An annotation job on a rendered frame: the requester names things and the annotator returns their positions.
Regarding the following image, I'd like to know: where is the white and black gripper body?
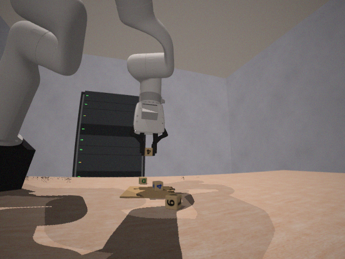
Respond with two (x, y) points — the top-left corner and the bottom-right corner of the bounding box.
(133, 100), (165, 135)

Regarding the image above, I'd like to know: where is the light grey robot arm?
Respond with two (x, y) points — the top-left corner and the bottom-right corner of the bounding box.
(0, 0), (174, 146)

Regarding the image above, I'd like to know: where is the tan flat mat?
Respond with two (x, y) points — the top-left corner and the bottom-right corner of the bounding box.
(120, 186), (175, 198)

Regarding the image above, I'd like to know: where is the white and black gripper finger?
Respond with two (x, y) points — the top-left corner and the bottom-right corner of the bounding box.
(129, 126), (145, 155)
(151, 129), (168, 156)

